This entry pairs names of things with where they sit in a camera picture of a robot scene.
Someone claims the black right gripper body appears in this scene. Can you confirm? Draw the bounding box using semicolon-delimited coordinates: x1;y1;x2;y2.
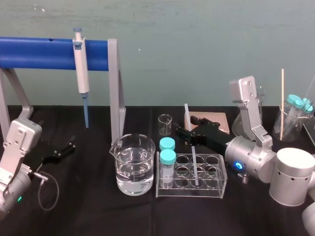
193;122;233;156

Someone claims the black table cloth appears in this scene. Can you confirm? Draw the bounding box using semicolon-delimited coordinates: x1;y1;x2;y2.
0;105;315;236

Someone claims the large glass beaker with water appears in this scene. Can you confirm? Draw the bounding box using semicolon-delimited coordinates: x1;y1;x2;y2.
109;133;156;196

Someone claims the thin wooden stick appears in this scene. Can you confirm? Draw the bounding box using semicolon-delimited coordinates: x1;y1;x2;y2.
280;69;285;140

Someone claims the glass conical flask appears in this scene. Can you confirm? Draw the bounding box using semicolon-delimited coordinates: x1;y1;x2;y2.
232;86;268;137

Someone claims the small empty glass beaker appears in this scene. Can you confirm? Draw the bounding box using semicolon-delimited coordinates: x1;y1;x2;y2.
158;114;173;136

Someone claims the teal capped sample tube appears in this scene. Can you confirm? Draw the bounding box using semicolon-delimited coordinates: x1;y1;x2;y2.
304;97;315;116
159;149;177;189
296;99;310;123
286;94;303;128
159;137;176;154

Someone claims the thin dark cable silver plug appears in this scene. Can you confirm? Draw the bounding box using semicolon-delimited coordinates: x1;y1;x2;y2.
27;172;61;211

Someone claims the glass beaker holding tubes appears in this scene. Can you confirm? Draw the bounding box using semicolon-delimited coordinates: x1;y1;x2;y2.
273;104;306;143

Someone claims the clear acrylic panel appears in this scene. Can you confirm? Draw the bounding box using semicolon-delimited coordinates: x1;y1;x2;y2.
302;73;315;148

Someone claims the clear acrylic tube rack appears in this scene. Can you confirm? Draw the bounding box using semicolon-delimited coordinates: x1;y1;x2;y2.
155;153;227;199

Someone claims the square pale wooden tray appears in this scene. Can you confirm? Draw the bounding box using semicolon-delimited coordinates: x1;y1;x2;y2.
188;111;231;135

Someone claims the white blue pipette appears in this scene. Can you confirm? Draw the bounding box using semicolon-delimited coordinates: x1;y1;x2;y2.
72;26;90;122

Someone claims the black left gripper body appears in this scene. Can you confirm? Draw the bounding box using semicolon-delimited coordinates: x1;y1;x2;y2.
24;139;66;173

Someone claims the blue bar grey stand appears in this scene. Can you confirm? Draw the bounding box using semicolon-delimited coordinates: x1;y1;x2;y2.
0;36;126;143

